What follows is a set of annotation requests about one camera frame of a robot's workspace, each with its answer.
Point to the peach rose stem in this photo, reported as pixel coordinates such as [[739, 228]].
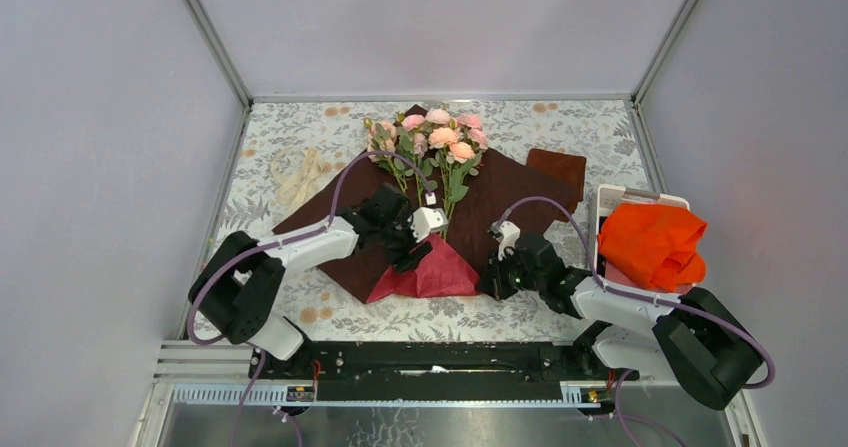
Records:
[[391, 152]]

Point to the pink cloth in basket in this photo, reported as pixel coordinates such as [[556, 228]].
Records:
[[613, 274]]

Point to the aluminium frame post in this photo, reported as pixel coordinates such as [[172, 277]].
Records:
[[218, 51], [667, 43]]

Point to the floral patterned table mat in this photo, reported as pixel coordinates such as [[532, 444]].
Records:
[[609, 133]]

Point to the dark maroon wrapping paper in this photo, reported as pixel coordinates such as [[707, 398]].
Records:
[[454, 266]]

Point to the pink rose stem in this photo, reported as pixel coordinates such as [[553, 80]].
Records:
[[447, 148]]

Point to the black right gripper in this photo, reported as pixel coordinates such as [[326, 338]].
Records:
[[492, 283]]

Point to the orange cloth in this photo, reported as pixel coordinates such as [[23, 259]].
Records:
[[654, 245]]

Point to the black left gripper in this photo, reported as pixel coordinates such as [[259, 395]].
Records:
[[413, 259]]

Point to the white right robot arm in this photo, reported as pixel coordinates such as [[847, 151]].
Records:
[[690, 338]]

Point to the white plastic basket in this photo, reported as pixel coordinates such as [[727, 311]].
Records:
[[610, 197]]

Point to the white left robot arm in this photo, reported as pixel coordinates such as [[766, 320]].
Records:
[[237, 289]]

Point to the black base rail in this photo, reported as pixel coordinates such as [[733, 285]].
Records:
[[515, 372]]

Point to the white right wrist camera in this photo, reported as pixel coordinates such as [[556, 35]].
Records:
[[506, 233]]

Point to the aluminium frame post right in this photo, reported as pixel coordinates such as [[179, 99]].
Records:
[[667, 43]]

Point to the aluminium frame post left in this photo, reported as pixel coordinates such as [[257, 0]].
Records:
[[218, 51]]

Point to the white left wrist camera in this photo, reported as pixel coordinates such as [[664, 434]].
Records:
[[425, 221]]

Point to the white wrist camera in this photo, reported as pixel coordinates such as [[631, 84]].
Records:
[[506, 233], [425, 221]]

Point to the brown folded cloth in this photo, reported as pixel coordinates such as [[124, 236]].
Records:
[[565, 168]]

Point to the cream printed ribbon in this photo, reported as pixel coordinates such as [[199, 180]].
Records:
[[296, 175]]

